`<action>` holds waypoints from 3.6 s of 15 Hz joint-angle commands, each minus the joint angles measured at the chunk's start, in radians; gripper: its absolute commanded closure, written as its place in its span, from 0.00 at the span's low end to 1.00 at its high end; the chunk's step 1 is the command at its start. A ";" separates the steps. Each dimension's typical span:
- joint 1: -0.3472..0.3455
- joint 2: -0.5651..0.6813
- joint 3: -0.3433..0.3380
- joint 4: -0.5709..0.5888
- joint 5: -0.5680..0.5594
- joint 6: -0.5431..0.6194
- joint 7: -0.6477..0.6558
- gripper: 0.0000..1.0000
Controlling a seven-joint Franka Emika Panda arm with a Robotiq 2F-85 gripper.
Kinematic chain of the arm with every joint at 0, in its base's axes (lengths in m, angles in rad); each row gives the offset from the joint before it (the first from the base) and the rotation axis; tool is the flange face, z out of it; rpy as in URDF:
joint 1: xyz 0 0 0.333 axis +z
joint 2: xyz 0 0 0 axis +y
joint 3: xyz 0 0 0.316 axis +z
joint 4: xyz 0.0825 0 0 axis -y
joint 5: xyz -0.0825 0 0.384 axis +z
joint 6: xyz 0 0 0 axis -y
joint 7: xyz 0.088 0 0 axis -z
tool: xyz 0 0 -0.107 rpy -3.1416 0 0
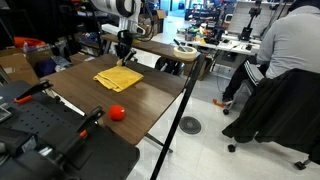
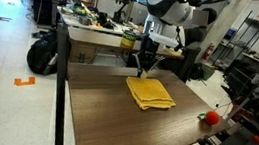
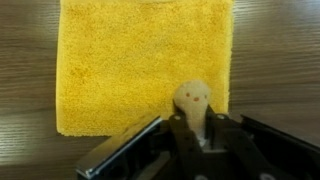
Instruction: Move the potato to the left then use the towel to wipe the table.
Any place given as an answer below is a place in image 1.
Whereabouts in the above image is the black table leg post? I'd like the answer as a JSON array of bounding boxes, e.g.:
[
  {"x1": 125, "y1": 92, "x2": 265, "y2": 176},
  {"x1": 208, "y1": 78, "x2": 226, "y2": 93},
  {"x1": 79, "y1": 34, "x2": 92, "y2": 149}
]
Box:
[{"x1": 149, "y1": 55, "x2": 205, "y2": 180}]

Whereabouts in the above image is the white tape roll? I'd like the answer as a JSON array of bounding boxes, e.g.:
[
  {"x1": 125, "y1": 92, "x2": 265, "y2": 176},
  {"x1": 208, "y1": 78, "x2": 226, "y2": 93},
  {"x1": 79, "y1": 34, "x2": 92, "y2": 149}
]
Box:
[{"x1": 173, "y1": 46, "x2": 197, "y2": 60}]

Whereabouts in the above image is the yellow towel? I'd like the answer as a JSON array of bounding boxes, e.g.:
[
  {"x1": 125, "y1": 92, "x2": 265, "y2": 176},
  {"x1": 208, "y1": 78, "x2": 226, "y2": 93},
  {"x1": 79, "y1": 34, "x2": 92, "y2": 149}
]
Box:
[{"x1": 93, "y1": 66, "x2": 144, "y2": 92}]

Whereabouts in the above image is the round floor drain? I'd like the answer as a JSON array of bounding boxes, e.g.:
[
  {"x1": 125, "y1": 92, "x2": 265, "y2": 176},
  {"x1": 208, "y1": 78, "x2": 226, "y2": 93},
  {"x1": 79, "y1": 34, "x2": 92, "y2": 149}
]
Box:
[{"x1": 179, "y1": 116, "x2": 201, "y2": 135}]

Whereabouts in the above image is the person in grey sweater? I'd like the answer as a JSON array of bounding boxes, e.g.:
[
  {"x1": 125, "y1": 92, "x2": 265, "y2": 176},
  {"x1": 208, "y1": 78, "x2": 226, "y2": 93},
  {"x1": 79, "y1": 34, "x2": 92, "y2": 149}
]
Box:
[{"x1": 221, "y1": 0, "x2": 320, "y2": 104}]

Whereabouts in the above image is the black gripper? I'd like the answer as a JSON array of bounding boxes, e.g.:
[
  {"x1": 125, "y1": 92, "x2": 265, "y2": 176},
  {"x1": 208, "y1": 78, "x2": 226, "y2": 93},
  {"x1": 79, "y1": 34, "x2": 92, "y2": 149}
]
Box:
[{"x1": 115, "y1": 30, "x2": 137, "y2": 66}]

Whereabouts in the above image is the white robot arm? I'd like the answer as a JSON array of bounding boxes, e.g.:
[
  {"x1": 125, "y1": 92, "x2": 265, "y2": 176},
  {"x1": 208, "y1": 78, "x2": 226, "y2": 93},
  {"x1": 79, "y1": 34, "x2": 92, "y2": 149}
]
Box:
[{"x1": 90, "y1": 0, "x2": 146, "y2": 66}]

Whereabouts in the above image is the black office chair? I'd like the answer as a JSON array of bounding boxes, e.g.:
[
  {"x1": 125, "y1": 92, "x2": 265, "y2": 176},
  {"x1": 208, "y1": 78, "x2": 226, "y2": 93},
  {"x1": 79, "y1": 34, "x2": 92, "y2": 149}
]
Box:
[{"x1": 222, "y1": 69, "x2": 320, "y2": 170}]

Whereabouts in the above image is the black orange clamp near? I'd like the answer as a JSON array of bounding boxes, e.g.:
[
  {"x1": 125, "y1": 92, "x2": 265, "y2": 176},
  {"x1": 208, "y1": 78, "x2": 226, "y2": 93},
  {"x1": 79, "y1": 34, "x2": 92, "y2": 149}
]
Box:
[{"x1": 54, "y1": 106, "x2": 105, "y2": 165}]

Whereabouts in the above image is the cardboard box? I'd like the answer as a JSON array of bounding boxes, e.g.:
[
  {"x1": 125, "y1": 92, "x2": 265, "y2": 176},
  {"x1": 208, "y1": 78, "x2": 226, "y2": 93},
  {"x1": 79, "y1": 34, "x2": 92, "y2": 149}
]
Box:
[{"x1": 0, "y1": 49, "x2": 56, "y2": 85}]

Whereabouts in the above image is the beige potato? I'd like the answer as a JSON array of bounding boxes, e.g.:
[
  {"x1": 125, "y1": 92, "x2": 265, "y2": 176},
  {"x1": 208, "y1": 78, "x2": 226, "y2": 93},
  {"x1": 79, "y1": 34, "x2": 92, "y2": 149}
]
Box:
[{"x1": 116, "y1": 60, "x2": 123, "y2": 66}]

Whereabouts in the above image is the black orange clamp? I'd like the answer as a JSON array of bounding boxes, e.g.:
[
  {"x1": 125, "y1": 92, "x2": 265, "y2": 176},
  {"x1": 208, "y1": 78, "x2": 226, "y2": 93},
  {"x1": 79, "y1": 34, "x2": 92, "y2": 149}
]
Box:
[
  {"x1": 54, "y1": 106, "x2": 105, "y2": 165},
  {"x1": 14, "y1": 80, "x2": 52, "y2": 105}
]

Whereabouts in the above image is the red toy tomato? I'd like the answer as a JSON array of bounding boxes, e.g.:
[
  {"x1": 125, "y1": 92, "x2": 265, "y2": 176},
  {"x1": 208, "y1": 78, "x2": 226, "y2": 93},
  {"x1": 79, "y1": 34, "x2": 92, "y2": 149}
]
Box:
[{"x1": 109, "y1": 105, "x2": 125, "y2": 121}]

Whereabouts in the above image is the orange floor marker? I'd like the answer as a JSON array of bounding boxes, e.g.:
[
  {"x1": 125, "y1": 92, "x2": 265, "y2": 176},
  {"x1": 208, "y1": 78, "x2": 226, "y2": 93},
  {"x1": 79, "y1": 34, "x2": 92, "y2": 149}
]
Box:
[{"x1": 213, "y1": 99, "x2": 224, "y2": 108}]

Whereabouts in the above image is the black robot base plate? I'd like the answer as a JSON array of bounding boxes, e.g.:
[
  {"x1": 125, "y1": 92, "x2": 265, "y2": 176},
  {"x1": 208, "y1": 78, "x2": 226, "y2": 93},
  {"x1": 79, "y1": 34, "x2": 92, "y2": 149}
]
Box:
[{"x1": 0, "y1": 81, "x2": 140, "y2": 180}]

